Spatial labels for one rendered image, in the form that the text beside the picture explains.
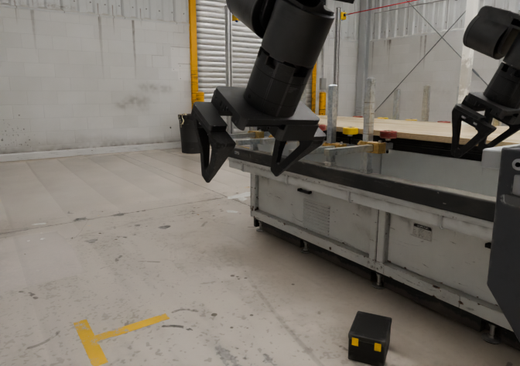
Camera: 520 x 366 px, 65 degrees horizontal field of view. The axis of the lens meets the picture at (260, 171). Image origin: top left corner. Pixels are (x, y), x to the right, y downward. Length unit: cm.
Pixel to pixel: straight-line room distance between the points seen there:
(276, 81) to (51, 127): 752
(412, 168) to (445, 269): 52
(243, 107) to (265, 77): 4
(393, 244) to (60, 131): 647
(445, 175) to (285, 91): 172
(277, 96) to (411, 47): 1040
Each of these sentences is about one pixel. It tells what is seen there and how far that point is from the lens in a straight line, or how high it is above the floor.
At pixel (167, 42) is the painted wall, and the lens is 846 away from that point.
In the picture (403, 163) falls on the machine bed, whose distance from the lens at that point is 221.
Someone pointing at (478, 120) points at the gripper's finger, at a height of 105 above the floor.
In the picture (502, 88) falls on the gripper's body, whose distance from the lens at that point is 74.
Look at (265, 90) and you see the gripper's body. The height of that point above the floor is 109.
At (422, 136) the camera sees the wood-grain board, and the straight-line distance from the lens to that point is 206.
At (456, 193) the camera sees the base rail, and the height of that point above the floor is 70.
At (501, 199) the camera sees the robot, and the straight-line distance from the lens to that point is 39.
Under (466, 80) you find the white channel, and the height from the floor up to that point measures 116.
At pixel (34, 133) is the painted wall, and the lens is 784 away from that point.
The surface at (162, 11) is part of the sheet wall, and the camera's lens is 853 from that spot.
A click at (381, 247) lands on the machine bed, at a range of 239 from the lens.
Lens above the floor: 109
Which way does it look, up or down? 11 degrees down
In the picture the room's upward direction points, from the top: straight up
